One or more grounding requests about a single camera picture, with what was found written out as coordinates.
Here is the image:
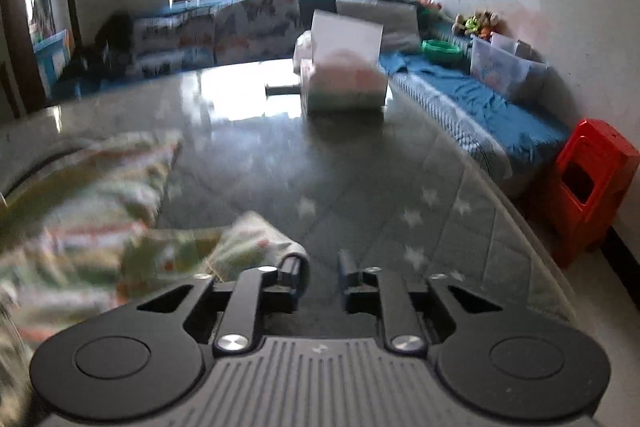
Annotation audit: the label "green floral child garment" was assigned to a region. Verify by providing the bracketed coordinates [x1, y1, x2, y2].
[1, 130, 309, 426]

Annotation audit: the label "dark phone on table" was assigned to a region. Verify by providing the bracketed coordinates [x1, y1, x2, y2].
[265, 84, 300, 98]

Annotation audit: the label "tissue pack front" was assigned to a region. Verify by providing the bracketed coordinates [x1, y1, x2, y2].
[299, 10, 388, 114]

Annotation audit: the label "red plastic stool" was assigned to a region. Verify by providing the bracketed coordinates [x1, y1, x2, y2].
[544, 119, 639, 269]

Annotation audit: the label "green bowl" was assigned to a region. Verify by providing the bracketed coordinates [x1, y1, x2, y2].
[421, 39, 464, 67]

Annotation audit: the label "grey cushion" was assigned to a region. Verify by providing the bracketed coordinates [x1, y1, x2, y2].
[335, 0, 422, 53]

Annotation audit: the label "clear plastic storage box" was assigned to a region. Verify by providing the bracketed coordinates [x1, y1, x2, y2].
[470, 37, 548, 103]

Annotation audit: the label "butterfly pillow left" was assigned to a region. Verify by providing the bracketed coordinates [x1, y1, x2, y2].
[127, 10, 216, 78]

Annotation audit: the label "butterfly pillow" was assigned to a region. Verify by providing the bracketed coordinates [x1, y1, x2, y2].
[127, 10, 216, 78]
[214, 0, 304, 65]

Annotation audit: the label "butterfly pillow right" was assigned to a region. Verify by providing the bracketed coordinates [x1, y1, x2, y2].
[214, 0, 304, 65]

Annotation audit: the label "black bag on sofa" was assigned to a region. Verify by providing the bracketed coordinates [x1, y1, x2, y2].
[58, 11, 134, 82]

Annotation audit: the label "small plush toys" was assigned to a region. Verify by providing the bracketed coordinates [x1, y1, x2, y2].
[451, 11, 500, 41]

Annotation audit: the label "blue cabinet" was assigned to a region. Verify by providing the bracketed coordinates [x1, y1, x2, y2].
[32, 29, 70, 100]

